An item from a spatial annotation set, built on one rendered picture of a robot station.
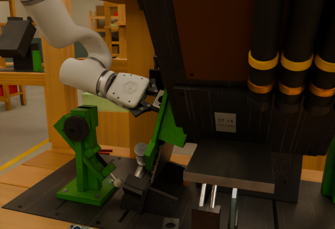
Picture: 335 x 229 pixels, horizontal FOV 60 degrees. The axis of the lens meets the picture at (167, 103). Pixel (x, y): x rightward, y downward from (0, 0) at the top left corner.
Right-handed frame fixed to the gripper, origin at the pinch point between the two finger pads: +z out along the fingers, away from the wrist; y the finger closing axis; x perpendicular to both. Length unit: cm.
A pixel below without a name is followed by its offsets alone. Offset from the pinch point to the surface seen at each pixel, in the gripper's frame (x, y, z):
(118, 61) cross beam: 25.5, 24.9, -31.4
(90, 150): 8.2, -17.9, -15.0
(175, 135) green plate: -4.1, -9.3, 8.2
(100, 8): 682, 640, -550
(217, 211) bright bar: -5.8, -23.3, 23.2
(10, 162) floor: 235, -10, -189
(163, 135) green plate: -3.2, -10.3, 5.1
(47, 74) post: 28, 10, -58
